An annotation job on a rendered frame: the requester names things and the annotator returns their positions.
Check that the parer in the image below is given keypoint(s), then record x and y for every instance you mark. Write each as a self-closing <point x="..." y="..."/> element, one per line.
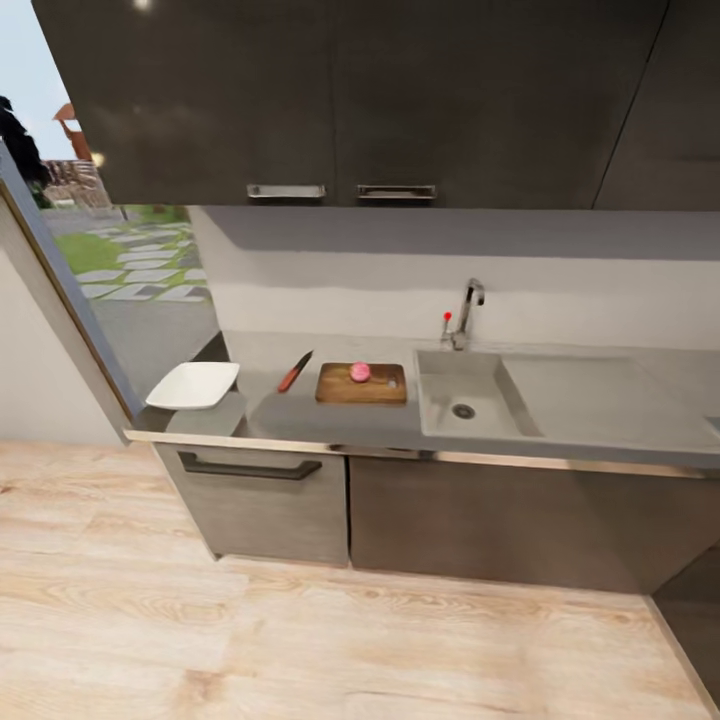
<point x="287" y="381"/>

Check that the bowl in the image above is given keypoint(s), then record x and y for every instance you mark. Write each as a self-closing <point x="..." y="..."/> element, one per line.
<point x="192" y="386"/>

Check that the cabinet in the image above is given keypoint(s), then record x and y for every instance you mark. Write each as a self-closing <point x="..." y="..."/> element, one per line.
<point x="667" y="154"/>
<point x="449" y="104"/>

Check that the cutting board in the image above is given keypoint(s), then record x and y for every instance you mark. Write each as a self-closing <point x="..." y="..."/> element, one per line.
<point x="335" y="385"/>

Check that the fixed window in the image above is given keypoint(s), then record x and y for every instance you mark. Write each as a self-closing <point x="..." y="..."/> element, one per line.
<point x="130" y="278"/>

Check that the vidalia onion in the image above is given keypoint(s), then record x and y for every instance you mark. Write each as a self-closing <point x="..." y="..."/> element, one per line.
<point x="359" y="372"/>

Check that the dishwasher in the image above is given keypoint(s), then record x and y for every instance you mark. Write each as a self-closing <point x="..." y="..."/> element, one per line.
<point x="266" y="503"/>

